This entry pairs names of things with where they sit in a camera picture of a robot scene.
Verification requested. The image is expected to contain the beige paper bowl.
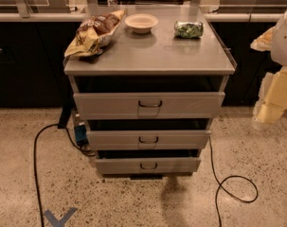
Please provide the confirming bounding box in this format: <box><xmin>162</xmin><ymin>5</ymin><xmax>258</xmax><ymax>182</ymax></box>
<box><xmin>125</xmin><ymin>14</ymin><xmax>158</xmax><ymax>34</ymax></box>

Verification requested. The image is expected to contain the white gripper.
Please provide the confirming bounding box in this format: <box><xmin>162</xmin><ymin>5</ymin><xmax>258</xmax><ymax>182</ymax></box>
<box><xmin>250</xmin><ymin>26</ymin><xmax>287</xmax><ymax>131</ymax></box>

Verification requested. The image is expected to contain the grey middle drawer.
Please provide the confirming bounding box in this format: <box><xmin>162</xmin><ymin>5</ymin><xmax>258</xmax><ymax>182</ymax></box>
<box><xmin>87</xmin><ymin>130</ymin><xmax>210</xmax><ymax>150</ymax></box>

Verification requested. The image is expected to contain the blue tape floor mark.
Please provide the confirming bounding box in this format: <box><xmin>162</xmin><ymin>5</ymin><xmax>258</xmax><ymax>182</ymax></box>
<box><xmin>43</xmin><ymin>207</ymin><xmax>79</xmax><ymax>227</ymax></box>

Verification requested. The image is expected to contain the dark counter with grey ledge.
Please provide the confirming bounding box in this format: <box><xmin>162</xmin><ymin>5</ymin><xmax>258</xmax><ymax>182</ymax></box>
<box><xmin>0</xmin><ymin>22</ymin><xmax>280</xmax><ymax>108</ymax></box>

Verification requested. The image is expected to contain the blue power box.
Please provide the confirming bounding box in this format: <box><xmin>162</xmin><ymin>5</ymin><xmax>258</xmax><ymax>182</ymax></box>
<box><xmin>74</xmin><ymin>123</ymin><xmax>88</xmax><ymax>146</ymax></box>

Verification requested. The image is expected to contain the green snack bag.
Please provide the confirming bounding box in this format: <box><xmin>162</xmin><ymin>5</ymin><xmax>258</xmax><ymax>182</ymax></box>
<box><xmin>174</xmin><ymin>21</ymin><xmax>204</xmax><ymax>39</ymax></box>

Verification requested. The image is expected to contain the grey metal drawer cabinet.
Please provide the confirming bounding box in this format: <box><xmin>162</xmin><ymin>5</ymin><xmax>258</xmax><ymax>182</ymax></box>
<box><xmin>63</xmin><ymin>5</ymin><xmax>238</xmax><ymax>179</ymax></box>

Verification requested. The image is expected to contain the yellow brown chip bag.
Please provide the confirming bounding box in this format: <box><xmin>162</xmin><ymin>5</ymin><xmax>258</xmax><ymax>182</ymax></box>
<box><xmin>64</xmin><ymin>9</ymin><xmax>125</xmax><ymax>57</ymax></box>

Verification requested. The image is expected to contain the grey bottom drawer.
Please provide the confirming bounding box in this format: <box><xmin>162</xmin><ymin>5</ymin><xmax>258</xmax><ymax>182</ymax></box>
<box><xmin>96</xmin><ymin>157</ymin><xmax>201</xmax><ymax>175</ymax></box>

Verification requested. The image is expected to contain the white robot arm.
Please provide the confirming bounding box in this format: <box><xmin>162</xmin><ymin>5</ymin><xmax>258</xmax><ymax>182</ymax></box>
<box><xmin>250</xmin><ymin>10</ymin><xmax>287</xmax><ymax>131</ymax></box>

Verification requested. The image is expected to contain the black cable left floor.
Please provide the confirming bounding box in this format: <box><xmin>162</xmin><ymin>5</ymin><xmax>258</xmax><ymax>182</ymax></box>
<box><xmin>32</xmin><ymin>122</ymin><xmax>97</xmax><ymax>227</ymax></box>

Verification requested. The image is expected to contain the grey top drawer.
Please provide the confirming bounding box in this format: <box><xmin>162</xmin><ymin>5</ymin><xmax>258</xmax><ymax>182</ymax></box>
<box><xmin>74</xmin><ymin>92</ymin><xmax>224</xmax><ymax>119</ymax></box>

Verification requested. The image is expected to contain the grey drawer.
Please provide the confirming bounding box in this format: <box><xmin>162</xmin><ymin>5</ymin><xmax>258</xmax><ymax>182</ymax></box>
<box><xmin>87</xmin><ymin>130</ymin><xmax>210</xmax><ymax>150</ymax></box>
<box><xmin>96</xmin><ymin>157</ymin><xmax>201</xmax><ymax>175</ymax></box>
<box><xmin>74</xmin><ymin>92</ymin><xmax>224</xmax><ymax>119</ymax></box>

